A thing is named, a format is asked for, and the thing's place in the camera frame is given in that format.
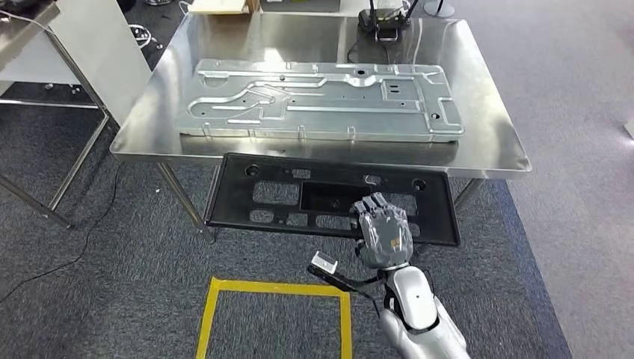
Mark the cardboard box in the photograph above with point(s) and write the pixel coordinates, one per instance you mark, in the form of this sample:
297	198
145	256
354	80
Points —
218	6

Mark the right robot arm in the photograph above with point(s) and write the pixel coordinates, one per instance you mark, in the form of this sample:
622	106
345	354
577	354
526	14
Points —
416	302

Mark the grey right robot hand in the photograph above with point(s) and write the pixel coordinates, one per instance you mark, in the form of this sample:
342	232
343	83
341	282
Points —
386	238

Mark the yellow floor tape square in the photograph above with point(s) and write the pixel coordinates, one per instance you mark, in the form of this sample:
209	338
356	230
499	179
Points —
277	288

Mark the black router with antennas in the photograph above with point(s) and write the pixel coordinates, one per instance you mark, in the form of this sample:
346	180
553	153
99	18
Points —
386	20

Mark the white panel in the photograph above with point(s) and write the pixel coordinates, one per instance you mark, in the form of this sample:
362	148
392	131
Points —
99	59

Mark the steel workbench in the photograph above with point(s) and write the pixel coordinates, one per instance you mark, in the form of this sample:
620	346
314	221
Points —
25	34
470	99

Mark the stamped metal plate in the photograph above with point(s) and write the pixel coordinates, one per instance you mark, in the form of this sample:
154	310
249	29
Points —
322	119

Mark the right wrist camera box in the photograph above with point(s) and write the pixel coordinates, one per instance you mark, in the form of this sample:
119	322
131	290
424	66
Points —
324	261

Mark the black plastic bracket part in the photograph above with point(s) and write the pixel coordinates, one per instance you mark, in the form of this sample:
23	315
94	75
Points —
233	208

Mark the stanchion with round base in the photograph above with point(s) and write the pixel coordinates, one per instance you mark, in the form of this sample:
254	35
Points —
440	9

